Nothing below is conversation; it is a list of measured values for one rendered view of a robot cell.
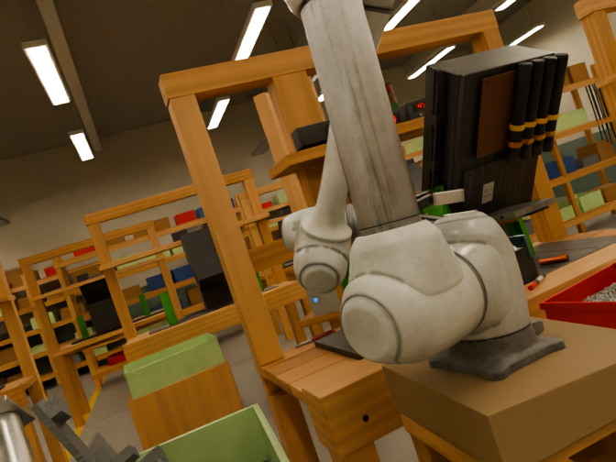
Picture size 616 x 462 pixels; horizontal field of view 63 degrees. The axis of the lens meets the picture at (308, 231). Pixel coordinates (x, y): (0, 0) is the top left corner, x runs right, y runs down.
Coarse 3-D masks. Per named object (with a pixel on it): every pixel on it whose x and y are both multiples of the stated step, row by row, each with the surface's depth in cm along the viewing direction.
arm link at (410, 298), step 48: (288, 0) 80; (336, 0) 76; (336, 48) 76; (336, 96) 77; (384, 96) 78; (336, 144) 80; (384, 144) 76; (384, 192) 76; (384, 240) 74; (432, 240) 74; (384, 288) 71; (432, 288) 72; (480, 288) 80; (384, 336) 70; (432, 336) 71
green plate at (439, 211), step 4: (436, 188) 162; (440, 188) 160; (432, 204) 164; (444, 204) 159; (424, 208) 169; (428, 208) 167; (432, 208) 165; (436, 208) 162; (440, 208) 160; (444, 208) 159; (448, 208) 161; (424, 212) 169; (428, 212) 167; (432, 212) 165; (436, 212) 162; (440, 212) 160; (444, 212) 159; (448, 212) 161; (440, 216) 160
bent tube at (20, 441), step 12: (0, 408) 54; (12, 408) 55; (24, 408) 57; (0, 420) 54; (12, 420) 54; (24, 420) 57; (0, 432) 53; (12, 432) 53; (24, 432) 54; (0, 444) 52; (12, 444) 52; (24, 444) 53; (0, 456) 51; (12, 456) 51; (24, 456) 51
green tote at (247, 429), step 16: (240, 416) 105; (256, 416) 106; (192, 432) 102; (208, 432) 103; (224, 432) 104; (240, 432) 104; (256, 432) 105; (272, 432) 88; (176, 448) 101; (192, 448) 102; (208, 448) 103; (224, 448) 103; (240, 448) 104; (256, 448) 105; (272, 448) 85
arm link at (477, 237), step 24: (456, 216) 89; (480, 216) 89; (456, 240) 87; (480, 240) 86; (504, 240) 88; (480, 264) 83; (504, 264) 86; (504, 288) 85; (504, 312) 85; (528, 312) 90; (480, 336) 87
